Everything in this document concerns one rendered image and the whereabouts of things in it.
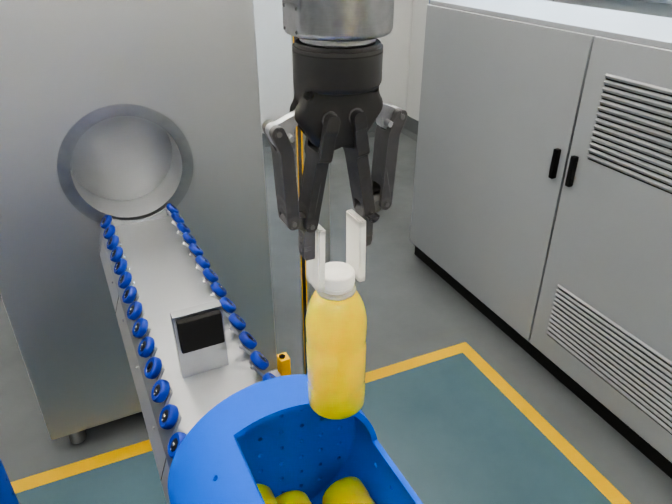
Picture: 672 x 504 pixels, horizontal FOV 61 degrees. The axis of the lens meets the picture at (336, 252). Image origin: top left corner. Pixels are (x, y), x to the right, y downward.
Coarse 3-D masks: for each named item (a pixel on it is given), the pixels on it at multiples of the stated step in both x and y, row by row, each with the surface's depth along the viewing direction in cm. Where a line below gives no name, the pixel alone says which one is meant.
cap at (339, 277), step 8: (328, 264) 59; (336, 264) 59; (344, 264) 59; (328, 272) 57; (336, 272) 57; (344, 272) 57; (352, 272) 57; (328, 280) 56; (336, 280) 56; (344, 280) 56; (352, 280) 57; (328, 288) 57; (336, 288) 56; (344, 288) 57; (352, 288) 58
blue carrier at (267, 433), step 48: (288, 384) 73; (192, 432) 71; (240, 432) 67; (288, 432) 79; (336, 432) 84; (192, 480) 67; (240, 480) 62; (288, 480) 84; (336, 480) 88; (384, 480) 79
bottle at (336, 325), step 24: (312, 312) 58; (336, 312) 57; (360, 312) 58; (312, 336) 59; (336, 336) 58; (360, 336) 59; (312, 360) 61; (336, 360) 59; (360, 360) 61; (312, 384) 63; (336, 384) 61; (360, 384) 63; (312, 408) 64; (336, 408) 63; (360, 408) 65
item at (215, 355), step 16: (208, 304) 115; (176, 320) 111; (192, 320) 111; (208, 320) 113; (176, 336) 113; (192, 336) 113; (208, 336) 115; (224, 336) 118; (192, 352) 116; (208, 352) 118; (224, 352) 120; (192, 368) 118; (208, 368) 120
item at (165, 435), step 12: (108, 252) 166; (120, 288) 149; (120, 300) 146; (144, 312) 135; (132, 324) 135; (132, 336) 132; (144, 336) 128; (156, 348) 122; (144, 360) 123; (168, 396) 110; (156, 408) 112; (156, 420) 110; (180, 420) 104; (168, 432) 105; (168, 456) 102
